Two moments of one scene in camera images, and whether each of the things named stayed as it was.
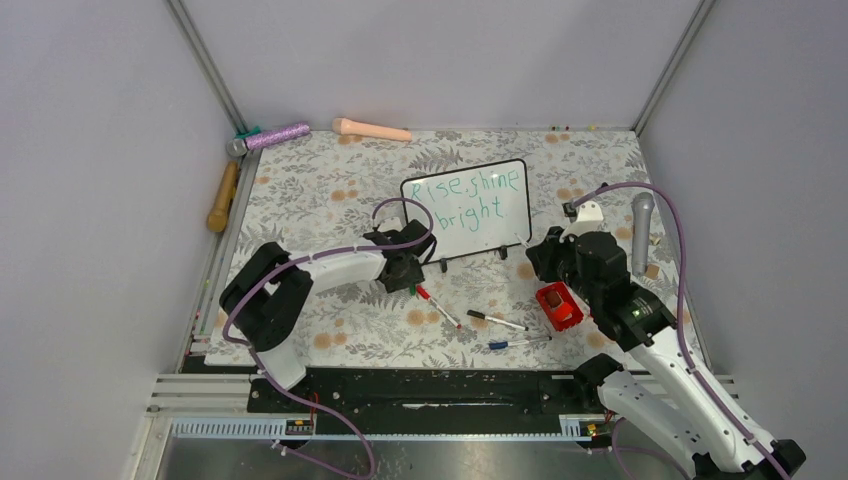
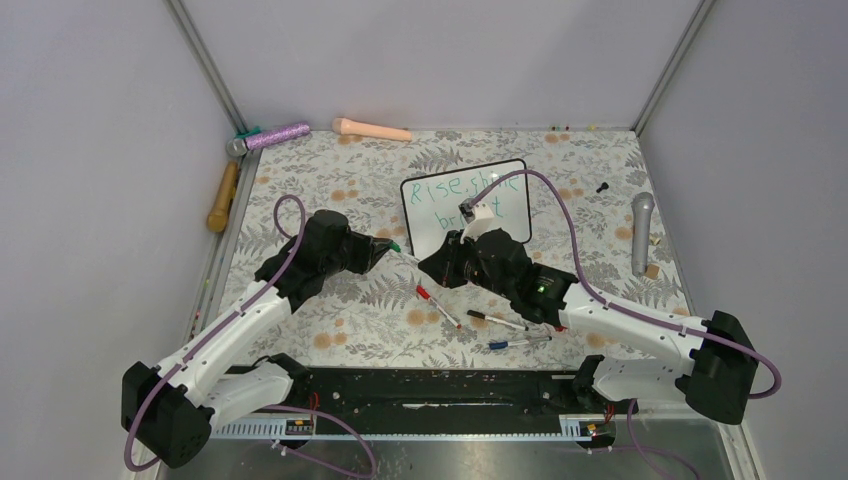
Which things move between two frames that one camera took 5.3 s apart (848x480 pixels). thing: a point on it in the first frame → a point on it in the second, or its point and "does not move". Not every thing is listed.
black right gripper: (543, 254) → (443, 265)
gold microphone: (217, 218) does not move
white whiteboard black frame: (475, 210) does not move
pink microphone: (347, 126) does not move
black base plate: (446, 394) does not move
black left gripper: (414, 276) → (364, 244)
